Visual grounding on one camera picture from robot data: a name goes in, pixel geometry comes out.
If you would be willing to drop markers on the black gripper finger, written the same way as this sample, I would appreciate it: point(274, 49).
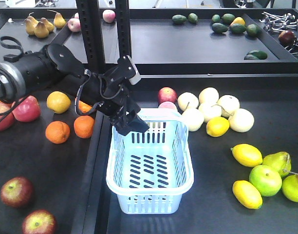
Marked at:
point(123, 128)
point(136, 124)

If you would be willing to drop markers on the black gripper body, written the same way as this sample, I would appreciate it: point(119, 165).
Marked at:
point(114, 98)

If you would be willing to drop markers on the light blue plastic basket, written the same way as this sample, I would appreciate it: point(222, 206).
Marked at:
point(149, 172)

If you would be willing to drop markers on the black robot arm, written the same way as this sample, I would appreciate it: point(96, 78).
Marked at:
point(21, 75)

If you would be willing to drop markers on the pink peach behind basket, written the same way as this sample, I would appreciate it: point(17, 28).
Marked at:
point(169, 105)

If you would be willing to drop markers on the white melon three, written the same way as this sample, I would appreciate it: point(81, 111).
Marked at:
point(229, 104)

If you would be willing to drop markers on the brown pear three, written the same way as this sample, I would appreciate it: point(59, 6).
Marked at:
point(50, 27)

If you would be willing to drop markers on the green avocado three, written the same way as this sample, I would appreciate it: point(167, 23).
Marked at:
point(216, 18)

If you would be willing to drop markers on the large orange with nub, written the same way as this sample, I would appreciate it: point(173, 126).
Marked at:
point(83, 107)

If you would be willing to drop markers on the small orange right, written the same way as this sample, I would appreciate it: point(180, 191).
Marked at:
point(83, 126)

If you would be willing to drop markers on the small orange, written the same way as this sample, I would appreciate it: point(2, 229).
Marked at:
point(83, 126)
point(57, 132)

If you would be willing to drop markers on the red apple right tray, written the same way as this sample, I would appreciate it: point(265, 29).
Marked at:
point(167, 94)

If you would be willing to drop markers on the white melon one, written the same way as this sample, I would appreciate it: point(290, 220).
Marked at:
point(187, 100)

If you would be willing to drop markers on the white melon five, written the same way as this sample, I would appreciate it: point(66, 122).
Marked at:
point(193, 119)

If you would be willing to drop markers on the yellow round citrus fruit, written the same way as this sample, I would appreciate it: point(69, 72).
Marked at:
point(58, 102)

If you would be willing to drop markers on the small orange left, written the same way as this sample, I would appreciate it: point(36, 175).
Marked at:
point(57, 132)

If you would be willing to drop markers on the white melon four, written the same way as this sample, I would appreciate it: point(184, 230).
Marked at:
point(210, 111)

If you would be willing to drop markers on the white melon two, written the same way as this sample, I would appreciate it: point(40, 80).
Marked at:
point(208, 94)

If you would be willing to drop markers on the black upper display tray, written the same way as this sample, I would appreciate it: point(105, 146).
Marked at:
point(160, 47)

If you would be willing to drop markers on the wooden black produce stand left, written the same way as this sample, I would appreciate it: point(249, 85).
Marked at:
point(67, 177)

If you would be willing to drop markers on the yellow lemon near melons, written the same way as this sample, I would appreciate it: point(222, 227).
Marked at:
point(217, 126)

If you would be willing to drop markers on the large red apple right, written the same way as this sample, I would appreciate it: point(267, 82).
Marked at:
point(28, 110)

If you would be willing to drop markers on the large red apple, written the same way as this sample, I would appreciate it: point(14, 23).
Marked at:
point(7, 118)
point(28, 110)

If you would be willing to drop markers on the pink apple upper tray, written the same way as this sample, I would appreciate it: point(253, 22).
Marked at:
point(74, 25)

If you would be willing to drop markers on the brown pear four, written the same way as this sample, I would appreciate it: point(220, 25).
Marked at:
point(59, 21)

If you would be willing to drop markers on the brown pear two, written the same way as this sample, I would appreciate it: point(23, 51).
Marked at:
point(41, 31)

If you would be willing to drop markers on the green avocado one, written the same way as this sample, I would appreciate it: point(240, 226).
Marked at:
point(179, 19)

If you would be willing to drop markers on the white melon six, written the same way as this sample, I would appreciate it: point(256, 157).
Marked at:
point(241, 121)

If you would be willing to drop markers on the large red apple left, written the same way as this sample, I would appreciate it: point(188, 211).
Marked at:
point(7, 118)

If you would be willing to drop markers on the green avocado two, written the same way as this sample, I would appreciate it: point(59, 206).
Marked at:
point(193, 18)

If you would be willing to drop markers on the yellow lemon middle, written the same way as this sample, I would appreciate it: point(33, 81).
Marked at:
point(247, 155)

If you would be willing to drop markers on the brown pear one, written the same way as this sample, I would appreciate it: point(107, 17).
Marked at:
point(29, 27)

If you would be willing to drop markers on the red yellow apple middle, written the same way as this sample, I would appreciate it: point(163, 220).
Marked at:
point(18, 192)

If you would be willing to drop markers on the red yellow apple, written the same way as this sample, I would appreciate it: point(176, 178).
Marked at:
point(39, 222)
point(18, 192)

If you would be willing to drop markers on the red yellow apple front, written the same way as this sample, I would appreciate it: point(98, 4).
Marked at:
point(39, 222)

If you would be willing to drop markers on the green avocado five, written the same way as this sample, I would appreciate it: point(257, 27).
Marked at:
point(219, 28)

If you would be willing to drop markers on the yellow lemon front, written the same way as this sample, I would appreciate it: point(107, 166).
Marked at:
point(247, 194)

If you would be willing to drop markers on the green avocado front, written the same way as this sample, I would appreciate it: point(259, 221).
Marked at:
point(256, 55)

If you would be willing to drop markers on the black produce stand right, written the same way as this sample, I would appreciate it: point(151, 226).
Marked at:
point(210, 207)

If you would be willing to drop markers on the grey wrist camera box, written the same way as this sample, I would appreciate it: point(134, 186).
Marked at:
point(133, 74)

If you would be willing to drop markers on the pink apple behind post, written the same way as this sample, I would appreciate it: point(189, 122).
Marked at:
point(108, 16)

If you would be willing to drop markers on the black shelf upright post right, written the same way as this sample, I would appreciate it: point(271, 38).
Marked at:
point(122, 11)

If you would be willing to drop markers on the black shelf upright post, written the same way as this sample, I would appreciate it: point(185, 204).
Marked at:
point(89, 16)
point(122, 11)

